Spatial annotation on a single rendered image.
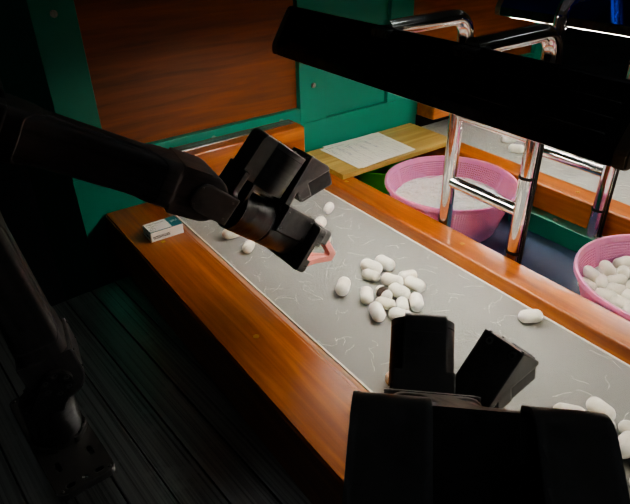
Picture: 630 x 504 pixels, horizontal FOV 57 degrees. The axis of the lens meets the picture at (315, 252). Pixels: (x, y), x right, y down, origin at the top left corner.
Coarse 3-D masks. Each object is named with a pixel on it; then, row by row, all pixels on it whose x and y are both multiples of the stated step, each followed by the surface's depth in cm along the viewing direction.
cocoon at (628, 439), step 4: (624, 432) 64; (628, 432) 63; (620, 436) 63; (624, 436) 63; (628, 436) 63; (620, 440) 62; (624, 440) 62; (628, 440) 62; (620, 444) 62; (624, 444) 62; (628, 444) 62; (620, 448) 62; (624, 448) 62; (628, 448) 62; (624, 452) 62; (628, 452) 62; (624, 456) 62; (628, 456) 62
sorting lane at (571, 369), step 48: (240, 240) 104; (336, 240) 104; (384, 240) 103; (288, 288) 91; (432, 288) 91; (480, 288) 90; (336, 336) 81; (384, 336) 81; (528, 336) 80; (576, 336) 80; (384, 384) 73; (528, 384) 73; (576, 384) 72; (624, 384) 72
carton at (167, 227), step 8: (152, 224) 101; (160, 224) 101; (168, 224) 101; (176, 224) 101; (144, 232) 101; (152, 232) 99; (160, 232) 99; (168, 232) 100; (176, 232) 101; (152, 240) 99
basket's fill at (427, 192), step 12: (420, 180) 128; (432, 180) 126; (396, 192) 122; (408, 192) 121; (420, 192) 121; (432, 192) 121; (456, 192) 120; (492, 192) 122; (432, 204) 117; (456, 204) 115; (468, 204) 116; (480, 204) 115
